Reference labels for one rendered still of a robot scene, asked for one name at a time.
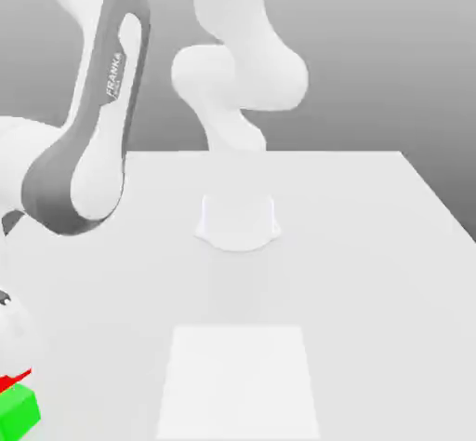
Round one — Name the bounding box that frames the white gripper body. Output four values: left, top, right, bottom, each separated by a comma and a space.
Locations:
0, 303, 43, 380

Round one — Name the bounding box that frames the small red cube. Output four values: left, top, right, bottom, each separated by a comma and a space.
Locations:
0, 367, 33, 394

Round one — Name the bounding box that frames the small green cube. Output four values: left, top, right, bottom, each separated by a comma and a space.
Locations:
0, 383, 42, 441

